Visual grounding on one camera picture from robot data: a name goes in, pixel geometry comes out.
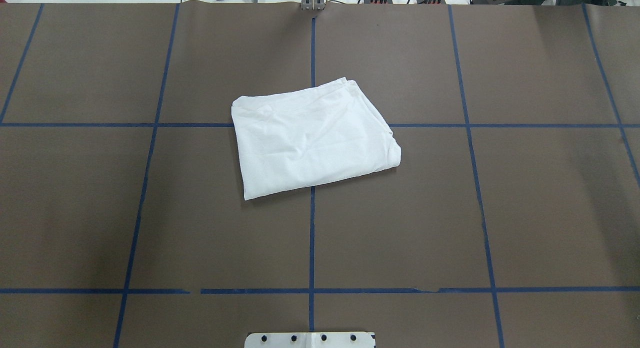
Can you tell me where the white long-sleeve printed shirt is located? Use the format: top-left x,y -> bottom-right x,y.
230,77 -> 402,200

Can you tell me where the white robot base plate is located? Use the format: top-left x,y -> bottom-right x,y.
244,331 -> 377,347

